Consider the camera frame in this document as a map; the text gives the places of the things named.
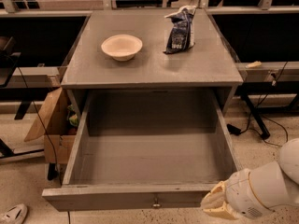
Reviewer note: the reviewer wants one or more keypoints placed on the grey top drawer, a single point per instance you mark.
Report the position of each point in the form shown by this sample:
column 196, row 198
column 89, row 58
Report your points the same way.
column 145, row 149

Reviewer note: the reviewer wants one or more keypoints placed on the white sneaker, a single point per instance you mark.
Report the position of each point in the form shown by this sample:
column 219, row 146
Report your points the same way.
column 15, row 215

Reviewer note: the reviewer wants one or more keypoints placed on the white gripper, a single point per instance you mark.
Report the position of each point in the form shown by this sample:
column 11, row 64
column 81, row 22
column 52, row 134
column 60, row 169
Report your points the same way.
column 242, row 194

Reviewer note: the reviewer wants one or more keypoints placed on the blue chip bag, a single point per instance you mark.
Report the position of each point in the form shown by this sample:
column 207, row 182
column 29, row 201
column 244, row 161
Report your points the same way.
column 181, row 36

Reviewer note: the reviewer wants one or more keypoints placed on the green item in box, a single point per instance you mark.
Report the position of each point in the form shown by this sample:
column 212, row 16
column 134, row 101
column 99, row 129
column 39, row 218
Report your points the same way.
column 72, row 120

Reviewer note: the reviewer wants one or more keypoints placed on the brown cardboard box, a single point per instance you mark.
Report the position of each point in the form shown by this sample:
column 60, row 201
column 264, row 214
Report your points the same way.
column 51, row 125

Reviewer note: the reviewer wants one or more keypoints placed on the grey drawer cabinet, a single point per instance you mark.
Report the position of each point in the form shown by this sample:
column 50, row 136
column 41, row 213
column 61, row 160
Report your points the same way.
column 207, row 64

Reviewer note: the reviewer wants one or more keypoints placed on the yellow foam scrap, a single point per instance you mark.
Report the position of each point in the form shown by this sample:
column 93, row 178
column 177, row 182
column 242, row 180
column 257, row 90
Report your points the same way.
column 254, row 64

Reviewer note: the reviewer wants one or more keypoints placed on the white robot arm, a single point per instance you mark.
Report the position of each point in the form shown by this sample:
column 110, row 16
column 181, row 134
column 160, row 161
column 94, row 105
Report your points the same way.
column 257, row 192

